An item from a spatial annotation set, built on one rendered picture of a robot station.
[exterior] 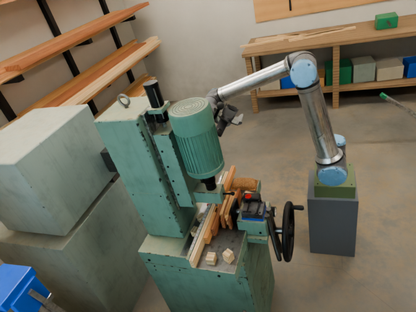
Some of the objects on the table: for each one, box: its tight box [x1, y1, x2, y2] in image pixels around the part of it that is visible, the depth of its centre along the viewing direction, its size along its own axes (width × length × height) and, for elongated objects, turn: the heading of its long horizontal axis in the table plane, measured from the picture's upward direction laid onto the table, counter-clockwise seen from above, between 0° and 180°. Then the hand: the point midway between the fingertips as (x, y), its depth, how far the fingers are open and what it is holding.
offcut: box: [206, 252, 217, 266], centre depth 131 cm, size 4×4×4 cm
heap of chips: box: [231, 178, 259, 191], centre depth 167 cm, size 9×14×4 cm, turn 90°
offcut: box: [222, 248, 235, 264], centre depth 129 cm, size 3×4×5 cm
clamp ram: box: [230, 198, 242, 225], centre depth 145 cm, size 9×8×9 cm
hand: (227, 116), depth 144 cm, fingers open, 14 cm apart
